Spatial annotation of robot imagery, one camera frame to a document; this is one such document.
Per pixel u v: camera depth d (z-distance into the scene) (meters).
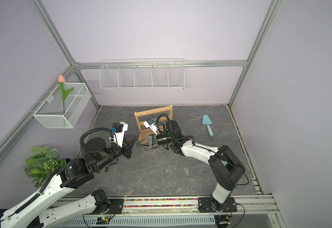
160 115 0.68
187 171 0.86
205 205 0.74
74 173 0.44
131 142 0.56
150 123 0.68
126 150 0.52
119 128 0.49
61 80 0.79
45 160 0.61
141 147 0.65
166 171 0.85
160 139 0.68
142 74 0.99
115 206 0.74
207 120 1.10
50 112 0.74
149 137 0.66
